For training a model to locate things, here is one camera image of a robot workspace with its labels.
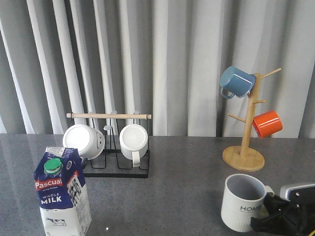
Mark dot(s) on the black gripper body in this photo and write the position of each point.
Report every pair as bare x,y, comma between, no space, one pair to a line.
292,213

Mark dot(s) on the white HOME mug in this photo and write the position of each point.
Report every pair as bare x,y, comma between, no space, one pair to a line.
242,200

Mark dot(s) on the blue Pascual milk carton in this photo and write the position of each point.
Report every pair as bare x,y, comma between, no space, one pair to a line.
62,193

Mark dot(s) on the wooden mug tree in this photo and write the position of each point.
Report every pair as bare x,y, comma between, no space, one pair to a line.
243,157

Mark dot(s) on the orange enamel mug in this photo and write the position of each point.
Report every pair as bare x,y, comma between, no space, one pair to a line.
267,124

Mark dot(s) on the blue enamel mug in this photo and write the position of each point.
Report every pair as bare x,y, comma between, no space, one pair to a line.
234,81

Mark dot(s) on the white ribbed mug on rack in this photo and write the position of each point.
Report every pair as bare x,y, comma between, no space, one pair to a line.
134,143

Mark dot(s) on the grey pleated curtain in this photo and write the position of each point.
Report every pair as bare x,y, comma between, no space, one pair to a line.
160,57

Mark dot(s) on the black wire mug rack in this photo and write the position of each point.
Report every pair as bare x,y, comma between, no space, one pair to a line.
111,162

